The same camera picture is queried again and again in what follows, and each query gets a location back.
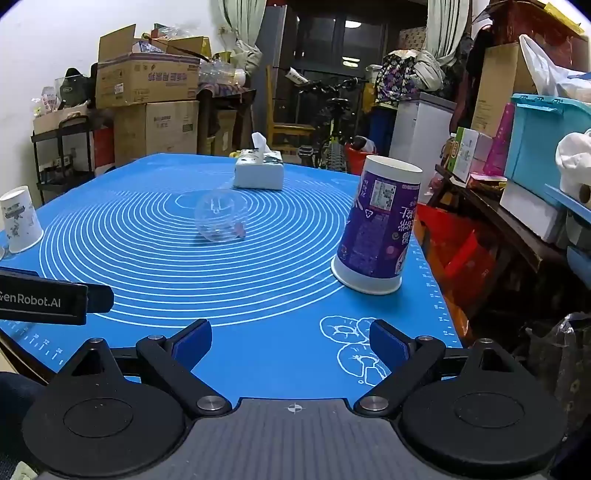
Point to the small cardboard box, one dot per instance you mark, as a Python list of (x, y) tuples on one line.
[(57, 119)]

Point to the pink box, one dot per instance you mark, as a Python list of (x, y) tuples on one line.
[(501, 143)]

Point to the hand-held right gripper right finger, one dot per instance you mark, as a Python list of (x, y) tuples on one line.
[(387, 342)]

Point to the white tissue pack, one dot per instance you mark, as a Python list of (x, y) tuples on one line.
[(257, 173)]

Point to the white patterned paper cup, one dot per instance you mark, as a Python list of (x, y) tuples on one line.
[(19, 221)]

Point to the white and green box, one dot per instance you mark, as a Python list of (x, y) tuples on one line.
[(468, 152)]

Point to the purple paper cup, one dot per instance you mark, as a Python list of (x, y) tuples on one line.
[(376, 230)]

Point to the light blue storage bin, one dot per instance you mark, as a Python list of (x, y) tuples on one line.
[(535, 143)]

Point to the purple floral cloth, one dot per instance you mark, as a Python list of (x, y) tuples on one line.
[(392, 78)]

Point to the white chest freezer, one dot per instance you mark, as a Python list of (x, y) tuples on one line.
[(418, 129)]

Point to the clear plastic cup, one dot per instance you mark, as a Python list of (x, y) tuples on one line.
[(221, 217)]

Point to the black helmet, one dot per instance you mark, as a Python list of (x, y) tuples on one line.
[(76, 87)]

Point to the yellow wooden chair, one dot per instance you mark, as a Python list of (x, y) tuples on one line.
[(288, 131)]

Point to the black bicycle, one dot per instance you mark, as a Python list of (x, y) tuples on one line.
[(330, 120)]

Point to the white plastic bag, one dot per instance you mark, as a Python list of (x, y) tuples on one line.
[(542, 69)]

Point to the clear crinkled plastic bag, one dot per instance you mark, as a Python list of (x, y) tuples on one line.
[(565, 364)]

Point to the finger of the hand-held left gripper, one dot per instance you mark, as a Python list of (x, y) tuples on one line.
[(100, 299)]

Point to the striped curtain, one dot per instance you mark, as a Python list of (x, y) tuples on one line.
[(445, 27), (242, 27)]

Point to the black shelf cart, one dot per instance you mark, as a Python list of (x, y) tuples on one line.
[(64, 157)]

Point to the blue silicone mat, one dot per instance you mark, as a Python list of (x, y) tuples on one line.
[(258, 290)]

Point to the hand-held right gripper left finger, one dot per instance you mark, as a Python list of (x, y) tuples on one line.
[(196, 342)]

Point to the open cardboard box red print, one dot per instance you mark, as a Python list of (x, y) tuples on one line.
[(145, 81)]

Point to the dark wooden side table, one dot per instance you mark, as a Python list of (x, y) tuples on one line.
[(498, 230)]

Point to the white cloth hat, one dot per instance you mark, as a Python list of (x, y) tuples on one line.
[(572, 159)]

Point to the white flat box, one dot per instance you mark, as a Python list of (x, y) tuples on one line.
[(531, 207)]

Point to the person's dark trouser leg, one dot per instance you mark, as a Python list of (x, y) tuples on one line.
[(16, 406)]

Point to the tall flat cardboard box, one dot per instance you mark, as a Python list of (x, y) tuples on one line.
[(496, 87)]

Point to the large plain cardboard box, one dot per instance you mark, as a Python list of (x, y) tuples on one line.
[(157, 129)]

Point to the red bucket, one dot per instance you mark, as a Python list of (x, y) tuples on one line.
[(358, 159)]

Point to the red bag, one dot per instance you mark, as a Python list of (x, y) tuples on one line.
[(450, 258)]

